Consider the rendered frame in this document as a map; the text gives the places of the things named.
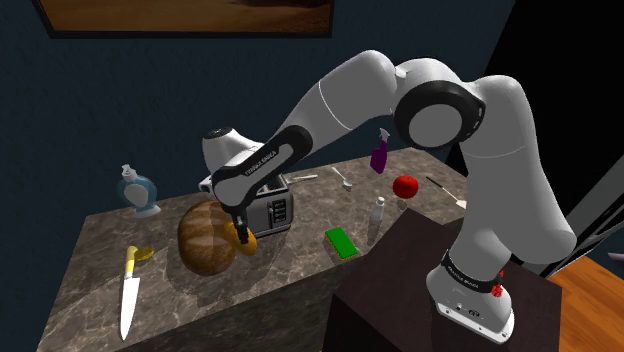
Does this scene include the blue soap dispenser bottle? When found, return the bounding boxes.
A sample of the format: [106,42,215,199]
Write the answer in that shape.
[115,163,163,219]

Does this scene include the silver toaster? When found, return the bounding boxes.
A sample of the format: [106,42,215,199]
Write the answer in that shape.
[242,173,296,240]

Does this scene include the framed brown wall picture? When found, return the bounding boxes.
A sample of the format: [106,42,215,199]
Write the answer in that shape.
[31,0,336,40]

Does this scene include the dark robot stand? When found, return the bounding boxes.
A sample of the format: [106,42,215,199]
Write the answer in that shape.
[322,206,563,352]

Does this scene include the brown bread loaf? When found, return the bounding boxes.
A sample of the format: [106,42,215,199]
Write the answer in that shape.
[176,199,241,278]

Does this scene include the yellow handled kitchen knife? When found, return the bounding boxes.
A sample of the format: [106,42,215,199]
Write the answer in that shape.
[119,245,156,342]

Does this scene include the black handled white spatula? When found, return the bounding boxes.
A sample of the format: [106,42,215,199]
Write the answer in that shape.
[425,175,468,211]

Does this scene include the red tomato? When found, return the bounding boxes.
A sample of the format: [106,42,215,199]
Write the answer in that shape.
[392,175,420,200]

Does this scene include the small orange bread roll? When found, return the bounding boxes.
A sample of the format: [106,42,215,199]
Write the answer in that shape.
[224,221,259,258]

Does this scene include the silver spoon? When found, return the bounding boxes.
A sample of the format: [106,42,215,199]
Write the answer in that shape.
[330,166,354,190]

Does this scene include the green sponge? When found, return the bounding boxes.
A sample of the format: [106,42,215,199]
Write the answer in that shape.
[324,226,360,261]

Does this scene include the purple spray bottle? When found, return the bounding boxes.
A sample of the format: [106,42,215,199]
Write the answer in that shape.
[369,127,392,175]

